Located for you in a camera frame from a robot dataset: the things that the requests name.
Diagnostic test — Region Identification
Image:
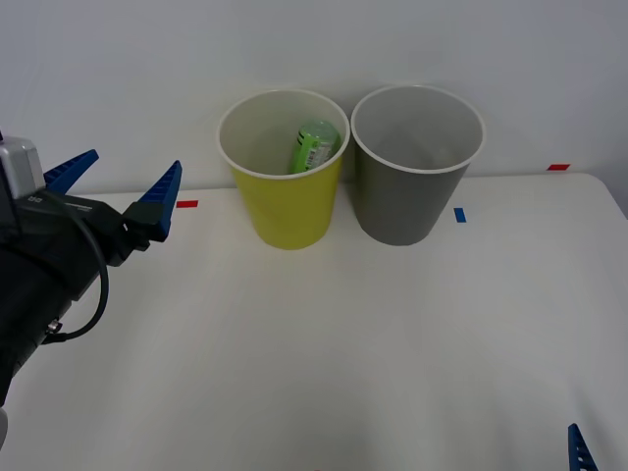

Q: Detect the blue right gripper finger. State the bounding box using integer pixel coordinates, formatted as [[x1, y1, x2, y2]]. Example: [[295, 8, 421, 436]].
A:
[[567, 423, 596, 471]]

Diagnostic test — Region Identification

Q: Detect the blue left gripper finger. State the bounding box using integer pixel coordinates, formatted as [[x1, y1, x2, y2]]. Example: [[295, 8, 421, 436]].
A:
[[121, 159, 183, 243], [42, 148, 100, 195]]

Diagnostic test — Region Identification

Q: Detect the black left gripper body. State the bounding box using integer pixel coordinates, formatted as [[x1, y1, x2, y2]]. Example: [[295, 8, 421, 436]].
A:
[[0, 189, 151, 302]]

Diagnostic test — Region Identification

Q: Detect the yellow-green plastic bin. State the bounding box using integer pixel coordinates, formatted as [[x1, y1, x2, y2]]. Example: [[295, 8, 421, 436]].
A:
[[217, 87, 352, 252]]

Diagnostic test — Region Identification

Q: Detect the grey plastic bin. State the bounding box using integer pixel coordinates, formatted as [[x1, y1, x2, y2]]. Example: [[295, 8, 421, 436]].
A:
[[349, 84, 487, 247]]

